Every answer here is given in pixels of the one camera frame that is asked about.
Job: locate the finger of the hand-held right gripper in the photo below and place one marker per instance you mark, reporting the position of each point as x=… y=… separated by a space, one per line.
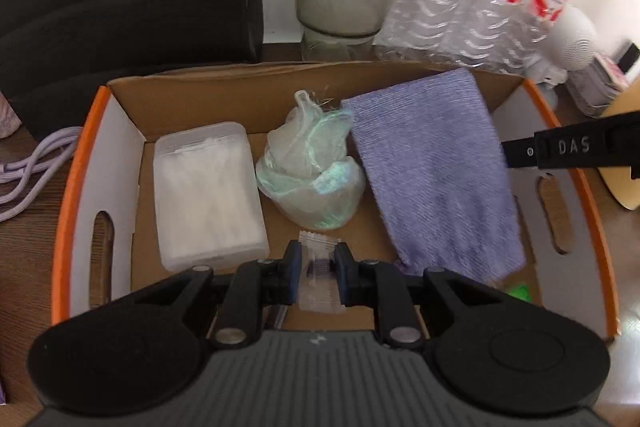
x=517 y=153

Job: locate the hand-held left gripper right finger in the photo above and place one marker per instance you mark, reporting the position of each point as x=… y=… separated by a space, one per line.
x=347 y=274

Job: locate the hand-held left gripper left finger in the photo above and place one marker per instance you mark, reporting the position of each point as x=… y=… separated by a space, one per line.
x=292 y=272

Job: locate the small clear plastic sachet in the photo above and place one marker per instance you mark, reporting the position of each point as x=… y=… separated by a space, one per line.
x=320 y=247

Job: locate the purple linen pouch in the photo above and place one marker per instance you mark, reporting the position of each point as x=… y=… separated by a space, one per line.
x=430 y=167

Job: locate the iridescent plastic bag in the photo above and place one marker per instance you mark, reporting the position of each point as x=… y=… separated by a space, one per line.
x=310 y=177

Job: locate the clear plastic cotton swab box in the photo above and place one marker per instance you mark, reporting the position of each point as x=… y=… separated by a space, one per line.
x=205 y=192

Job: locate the green packet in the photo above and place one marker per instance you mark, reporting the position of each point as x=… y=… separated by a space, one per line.
x=517 y=294

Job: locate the red cardboard box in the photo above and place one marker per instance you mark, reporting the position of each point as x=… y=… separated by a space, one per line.
x=125 y=187

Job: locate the white robot speaker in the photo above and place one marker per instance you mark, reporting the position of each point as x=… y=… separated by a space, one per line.
x=575 y=37

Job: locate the grey glass cup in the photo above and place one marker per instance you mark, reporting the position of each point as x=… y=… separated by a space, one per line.
x=345 y=7

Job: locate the black paper bag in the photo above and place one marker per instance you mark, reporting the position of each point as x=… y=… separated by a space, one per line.
x=125 y=7

